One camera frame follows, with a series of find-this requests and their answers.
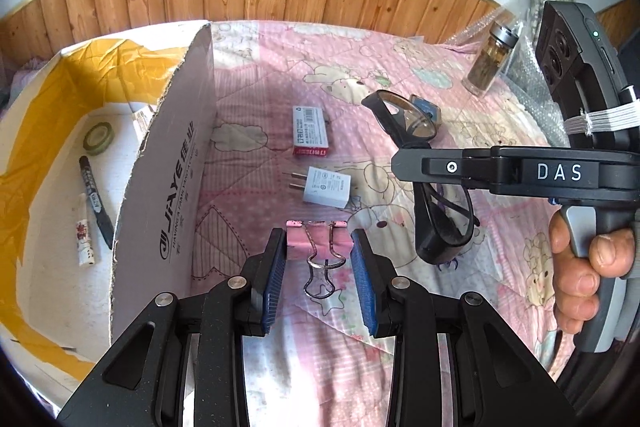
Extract pink binder clip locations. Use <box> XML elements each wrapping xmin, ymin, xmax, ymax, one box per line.
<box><xmin>285</xmin><ymin>220</ymin><xmax>348</xmax><ymax>298</ymax></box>

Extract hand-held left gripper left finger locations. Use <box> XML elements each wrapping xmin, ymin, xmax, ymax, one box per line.
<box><xmin>57</xmin><ymin>228</ymin><xmax>288</xmax><ymax>427</ymax></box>

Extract pink printed blanket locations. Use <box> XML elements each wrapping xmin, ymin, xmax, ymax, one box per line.
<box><xmin>0</xmin><ymin>19</ymin><xmax>601</xmax><ymax>427</ymax></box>

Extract gold tin with blue label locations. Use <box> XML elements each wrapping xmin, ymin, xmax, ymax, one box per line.
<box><xmin>410</xmin><ymin>94</ymin><xmax>441</xmax><ymax>125</ymax></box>

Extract green tape roll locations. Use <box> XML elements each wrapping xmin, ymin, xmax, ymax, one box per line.
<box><xmin>82</xmin><ymin>123</ymin><xmax>115</xmax><ymax>154</ymax></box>

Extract red white staples box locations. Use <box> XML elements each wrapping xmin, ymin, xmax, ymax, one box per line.
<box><xmin>291</xmin><ymin>105</ymin><xmax>331</xmax><ymax>158</ymax></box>

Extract glass tea bottle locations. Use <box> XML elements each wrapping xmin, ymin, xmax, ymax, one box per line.
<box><xmin>461</xmin><ymin>23</ymin><xmax>518</xmax><ymax>96</ymax></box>

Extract person's right hand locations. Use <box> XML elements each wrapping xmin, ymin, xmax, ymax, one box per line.
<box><xmin>548</xmin><ymin>209</ymin><xmax>637</xmax><ymax>335</ymax></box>

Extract black framed glasses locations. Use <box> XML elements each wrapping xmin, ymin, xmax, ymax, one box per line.
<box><xmin>361</xmin><ymin>90</ymin><xmax>481</xmax><ymax>265</ymax></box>

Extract cardboard box with yellow tape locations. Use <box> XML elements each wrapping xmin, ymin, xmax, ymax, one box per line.
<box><xmin>0</xmin><ymin>21</ymin><xmax>216</xmax><ymax>398</ymax></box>

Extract black marker pen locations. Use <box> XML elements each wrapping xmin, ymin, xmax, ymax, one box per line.
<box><xmin>78</xmin><ymin>156</ymin><xmax>115</xmax><ymax>250</ymax></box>

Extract white charger plug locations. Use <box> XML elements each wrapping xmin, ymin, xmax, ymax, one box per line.
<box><xmin>281</xmin><ymin>167</ymin><xmax>353</xmax><ymax>209</ymax></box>

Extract clear bubble wrap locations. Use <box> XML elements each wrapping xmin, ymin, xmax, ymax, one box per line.
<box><xmin>450</xmin><ymin>7</ymin><xmax>566</xmax><ymax>142</ymax></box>

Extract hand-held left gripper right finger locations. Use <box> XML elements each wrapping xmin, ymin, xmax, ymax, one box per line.
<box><xmin>350</xmin><ymin>229</ymin><xmax>573</xmax><ymax>427</ymax></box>

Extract small white tube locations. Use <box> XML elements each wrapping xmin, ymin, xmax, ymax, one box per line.
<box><xmin>75</xmin><ymin>194</ymin><xmax>96</xmax><ymax>267</ymax></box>

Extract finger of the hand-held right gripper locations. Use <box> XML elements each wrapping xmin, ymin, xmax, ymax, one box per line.
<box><xmin>391</xmin><ymin>146</ymin><xmax>493</xmax><ymax>192</ymax></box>

